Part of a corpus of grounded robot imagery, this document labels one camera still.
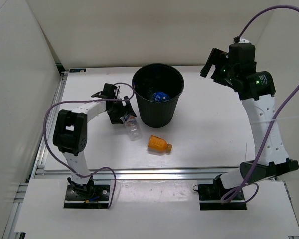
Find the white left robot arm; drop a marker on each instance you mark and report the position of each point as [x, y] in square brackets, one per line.
[71, 130]

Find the aluminium left side rail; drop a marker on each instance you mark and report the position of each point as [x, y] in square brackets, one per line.
[63, 74]

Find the blue label water bottle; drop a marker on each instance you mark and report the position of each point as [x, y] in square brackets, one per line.
[160, 97]

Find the white orange label bottle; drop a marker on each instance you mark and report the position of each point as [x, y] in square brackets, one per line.
[132, 127]

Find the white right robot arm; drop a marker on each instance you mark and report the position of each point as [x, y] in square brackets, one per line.
[257, 95]

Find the orange juice bottle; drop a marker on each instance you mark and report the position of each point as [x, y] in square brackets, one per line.
[158, 145]

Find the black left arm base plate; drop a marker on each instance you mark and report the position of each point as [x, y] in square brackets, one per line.
[96, 196]

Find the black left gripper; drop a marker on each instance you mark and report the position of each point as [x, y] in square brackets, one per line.
[115, 118]

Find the black plastic waste bin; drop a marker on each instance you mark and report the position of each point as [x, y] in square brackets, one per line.
[154, 78]

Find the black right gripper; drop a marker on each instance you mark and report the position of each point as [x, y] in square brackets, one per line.
[216, 57]

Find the aluminium front table rail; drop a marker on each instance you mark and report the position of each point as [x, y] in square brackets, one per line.
[146, 174]

